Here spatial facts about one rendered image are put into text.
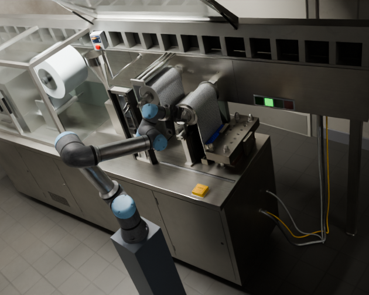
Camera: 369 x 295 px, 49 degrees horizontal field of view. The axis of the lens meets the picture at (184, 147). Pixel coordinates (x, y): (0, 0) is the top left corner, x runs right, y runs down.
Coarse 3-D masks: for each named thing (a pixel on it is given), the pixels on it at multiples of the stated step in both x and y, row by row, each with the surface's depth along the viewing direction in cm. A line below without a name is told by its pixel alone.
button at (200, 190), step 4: (200, 184) 229; (196, 188) 227; (200, 188) 227; (204, 188) 226; (208, 188) 227; (192, 192) 227; (196, 192) 225; (200, 192) 224; (204, 192) 225; (200, 196) 225
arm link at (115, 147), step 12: (156, 132) 194; (72, 144) 178; (108, 144) 183; (120, 144) 184; (132, 144) 186; (144, 144) 188; (156, 144) 189; (72, 156) 175; (84, 156) 175; (96, 156) 177; (108, 156) 181; (120, 156) 185
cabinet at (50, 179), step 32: (0, 160) 374; (32, 160) 330; (256, 160) 245; (32, 192) 379; (64, 192) 334; (96, 192) 299; (128, 192) 270; (160, 192) 247; (256, 192) 254; (160, 224) 274; (192, 224) 250; (224, 224) 230; (256, 224) 265; (192, 256) 278; (224, 256) 253; (256, 256) 277
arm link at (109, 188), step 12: (72, 132) 190; (60, 144) 182; (60, 156) 181; (84, 168) 193; (96, 168) 197; (96, 180) 199; (108, 180) 205; (108, 192) 206; (120, 192) 210; (108, 204) 210
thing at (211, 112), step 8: (216, 104) 243; (208, 112) 237; (216, 112) 245; (200, 120) 232; (208, 120) 239; (216, 120) 247; (200, 128) 233; (208, 128) 241; (200, 136) 236; (208, 136) 242
